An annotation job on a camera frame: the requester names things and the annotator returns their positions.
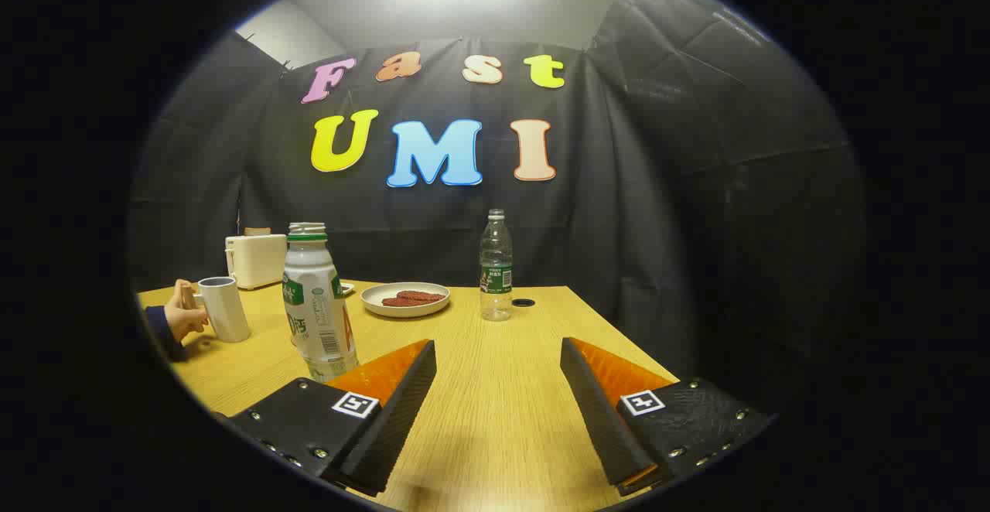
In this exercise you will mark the bread slice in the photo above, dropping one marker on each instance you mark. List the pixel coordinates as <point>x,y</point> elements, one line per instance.
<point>257,230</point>

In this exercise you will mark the red meat slices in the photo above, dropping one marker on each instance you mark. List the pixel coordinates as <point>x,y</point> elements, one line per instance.
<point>414,298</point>

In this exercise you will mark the cream toaster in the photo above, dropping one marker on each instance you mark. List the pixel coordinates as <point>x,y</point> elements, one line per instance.
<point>257,261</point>

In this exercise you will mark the white juice bottle green label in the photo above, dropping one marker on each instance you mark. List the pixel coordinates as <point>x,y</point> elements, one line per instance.
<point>313,303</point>

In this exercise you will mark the clear plastic water bottle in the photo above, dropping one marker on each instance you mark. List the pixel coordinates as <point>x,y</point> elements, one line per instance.
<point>496,272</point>

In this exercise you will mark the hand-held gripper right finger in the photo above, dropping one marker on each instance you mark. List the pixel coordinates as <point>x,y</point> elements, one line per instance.
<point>603,419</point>

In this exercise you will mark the round white plate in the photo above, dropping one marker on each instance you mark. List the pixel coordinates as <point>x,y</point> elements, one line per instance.
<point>406,309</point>

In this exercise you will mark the wooden table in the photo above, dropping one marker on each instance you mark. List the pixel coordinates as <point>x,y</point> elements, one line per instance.
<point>503,388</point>

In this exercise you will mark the black backdrop cloth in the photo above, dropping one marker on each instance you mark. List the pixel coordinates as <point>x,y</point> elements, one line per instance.
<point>657,226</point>

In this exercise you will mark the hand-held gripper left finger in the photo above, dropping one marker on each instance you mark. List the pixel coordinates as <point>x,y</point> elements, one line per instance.
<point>387,435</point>

